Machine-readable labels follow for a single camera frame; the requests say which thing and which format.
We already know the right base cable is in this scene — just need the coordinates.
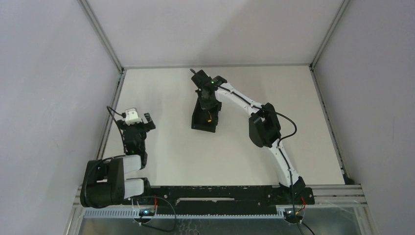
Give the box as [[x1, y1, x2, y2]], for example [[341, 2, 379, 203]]
[[281, 194, 315, 235]]

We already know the aluminium frame front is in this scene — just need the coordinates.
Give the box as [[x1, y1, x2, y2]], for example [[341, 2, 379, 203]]
[[64, 185, 378, 235]]

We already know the black plastic bin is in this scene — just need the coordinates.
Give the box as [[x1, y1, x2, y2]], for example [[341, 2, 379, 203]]
[[191, 100, 222, 133]]

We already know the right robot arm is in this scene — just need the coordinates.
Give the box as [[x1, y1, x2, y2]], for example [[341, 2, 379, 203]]
[[190, 69, 305, 204]]

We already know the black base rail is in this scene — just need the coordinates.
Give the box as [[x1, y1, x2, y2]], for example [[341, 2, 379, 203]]
[[123, 185, 315, 215]]

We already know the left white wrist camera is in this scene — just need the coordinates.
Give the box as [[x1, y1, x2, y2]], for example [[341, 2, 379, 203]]
[[122, 108, 142, 125]]

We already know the yellow black screwdriver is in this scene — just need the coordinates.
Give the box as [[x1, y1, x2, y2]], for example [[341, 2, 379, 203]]
[[206, 111, 212, 123]]

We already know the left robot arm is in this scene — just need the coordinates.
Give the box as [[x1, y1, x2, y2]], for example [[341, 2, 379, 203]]
[[80, 113, 156, 209]]

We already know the left black cable loop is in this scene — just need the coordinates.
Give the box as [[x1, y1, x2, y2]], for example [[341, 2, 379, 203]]
[[132, 196, 178, 233]]

